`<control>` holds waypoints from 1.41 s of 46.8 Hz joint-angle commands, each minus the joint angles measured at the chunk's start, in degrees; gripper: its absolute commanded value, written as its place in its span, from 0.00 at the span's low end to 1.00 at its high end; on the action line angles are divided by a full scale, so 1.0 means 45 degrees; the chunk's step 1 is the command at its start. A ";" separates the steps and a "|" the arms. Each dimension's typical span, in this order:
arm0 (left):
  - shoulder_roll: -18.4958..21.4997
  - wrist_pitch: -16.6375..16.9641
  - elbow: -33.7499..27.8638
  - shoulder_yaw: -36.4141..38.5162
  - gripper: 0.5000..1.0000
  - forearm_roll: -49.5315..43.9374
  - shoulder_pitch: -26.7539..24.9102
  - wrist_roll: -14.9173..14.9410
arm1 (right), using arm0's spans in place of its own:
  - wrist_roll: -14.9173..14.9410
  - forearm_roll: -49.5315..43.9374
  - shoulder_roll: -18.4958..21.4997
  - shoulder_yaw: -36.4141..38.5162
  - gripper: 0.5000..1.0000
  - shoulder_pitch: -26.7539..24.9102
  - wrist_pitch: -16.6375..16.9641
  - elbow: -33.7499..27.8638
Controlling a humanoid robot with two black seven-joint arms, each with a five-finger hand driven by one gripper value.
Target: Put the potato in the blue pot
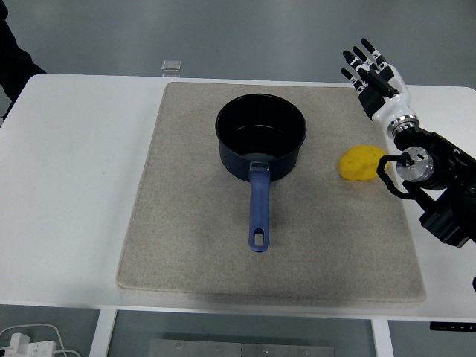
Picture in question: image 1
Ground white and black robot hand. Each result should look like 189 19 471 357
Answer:
340 37 417 130

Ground beige felt mat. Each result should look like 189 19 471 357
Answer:
116 81 427 303

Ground small clear plastic box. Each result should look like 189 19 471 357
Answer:
161 59 184 77

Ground black table control panel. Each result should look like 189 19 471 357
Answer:
429 321 476 332

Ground white table leg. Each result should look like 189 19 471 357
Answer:
88 308 118 357
370 318 395 357

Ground person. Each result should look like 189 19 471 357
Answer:
0 0 48 126

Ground white power adapter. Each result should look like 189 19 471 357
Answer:
0 332 57 357

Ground blue pot with handle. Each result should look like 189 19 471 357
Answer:
214 93 308 253

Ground white cable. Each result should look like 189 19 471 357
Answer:
0 323 81 357

